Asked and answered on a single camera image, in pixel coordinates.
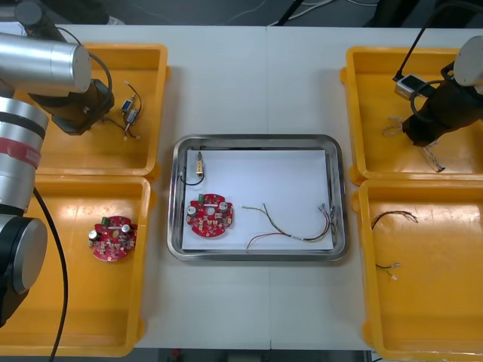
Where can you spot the blue label metal solenoid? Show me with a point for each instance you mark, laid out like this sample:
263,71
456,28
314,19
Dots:
127,105

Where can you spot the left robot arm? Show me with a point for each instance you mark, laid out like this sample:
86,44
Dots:
37,64

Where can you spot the round red circuit board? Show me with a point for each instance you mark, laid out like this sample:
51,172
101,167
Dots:
211,222
113,241

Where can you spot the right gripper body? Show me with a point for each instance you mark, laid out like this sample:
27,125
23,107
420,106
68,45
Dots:
430,124

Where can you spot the grey metal container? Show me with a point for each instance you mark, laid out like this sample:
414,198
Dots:
7,27

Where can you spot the person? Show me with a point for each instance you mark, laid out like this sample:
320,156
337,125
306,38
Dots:
94,9

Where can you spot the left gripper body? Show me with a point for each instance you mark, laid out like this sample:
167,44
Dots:
87,117

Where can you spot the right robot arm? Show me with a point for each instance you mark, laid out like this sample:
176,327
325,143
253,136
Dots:
469,60

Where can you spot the white label metal solenoid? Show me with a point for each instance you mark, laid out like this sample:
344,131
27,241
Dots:
131,117

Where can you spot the black stand leg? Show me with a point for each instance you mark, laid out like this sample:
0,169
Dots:
288,13

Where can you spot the steel tray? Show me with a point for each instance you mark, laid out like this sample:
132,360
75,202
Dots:
341,188

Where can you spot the black chair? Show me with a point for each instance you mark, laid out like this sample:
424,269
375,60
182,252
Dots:
396,11

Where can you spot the yellow-orange plastic bin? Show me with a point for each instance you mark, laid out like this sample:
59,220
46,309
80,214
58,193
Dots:
94,301
151,113
434,309
373,113

